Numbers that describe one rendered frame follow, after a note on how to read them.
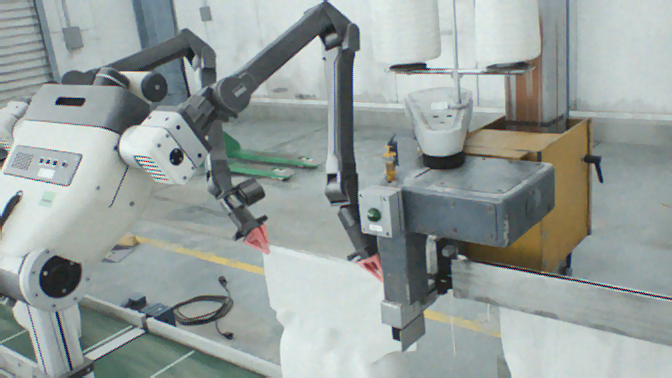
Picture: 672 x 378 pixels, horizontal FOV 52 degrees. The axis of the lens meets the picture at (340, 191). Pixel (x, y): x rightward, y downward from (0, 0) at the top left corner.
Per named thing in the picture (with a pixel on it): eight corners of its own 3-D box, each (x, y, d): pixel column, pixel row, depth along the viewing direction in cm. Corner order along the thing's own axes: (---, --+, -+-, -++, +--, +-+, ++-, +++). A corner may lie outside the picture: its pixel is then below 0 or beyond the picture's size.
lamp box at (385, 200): (361, 232, 140) (357, 191, 137) (374, 225, 143) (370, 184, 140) (392, 238, 135) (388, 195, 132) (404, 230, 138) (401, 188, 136)
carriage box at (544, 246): (447, 264, 171) (440, 143, 162) (506, 219, 196) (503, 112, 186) (542, 283, 156) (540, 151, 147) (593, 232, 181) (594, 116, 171)
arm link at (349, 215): (330, 211, 168) (342, 205, 163) (350, 201, 172) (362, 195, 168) (343, 236, 168) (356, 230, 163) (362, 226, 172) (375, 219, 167)
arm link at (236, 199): (216, 205, 197) (218, 195, 192) (235, 194, 200) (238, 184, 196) (230, 223, 195) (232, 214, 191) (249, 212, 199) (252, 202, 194)
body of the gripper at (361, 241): (390, 240, 169) (376, 214, 169) (366, 256, 161) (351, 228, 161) (373, 248, 173) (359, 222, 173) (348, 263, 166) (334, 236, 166)
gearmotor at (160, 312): (113, 329, 319) (106, 300, 315) (139, 315, 330) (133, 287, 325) (152, 345, 301) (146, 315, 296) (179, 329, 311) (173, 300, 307)
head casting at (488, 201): (381, 300, 148) (369, 169, 139) (439, 257, 166) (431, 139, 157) (510, 333, 130) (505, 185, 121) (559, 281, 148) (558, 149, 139)
